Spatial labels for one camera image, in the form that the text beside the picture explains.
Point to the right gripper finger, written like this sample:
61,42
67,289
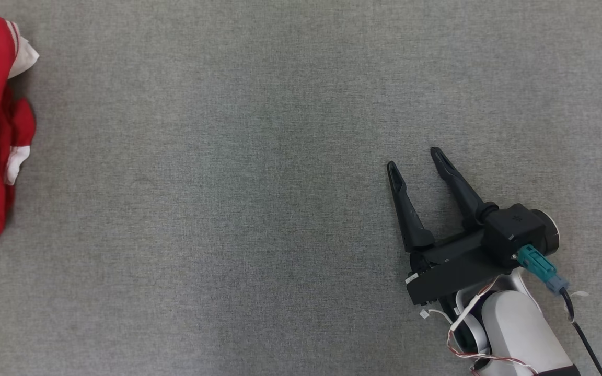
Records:
409,214
460,190

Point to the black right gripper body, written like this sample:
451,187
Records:
452,271

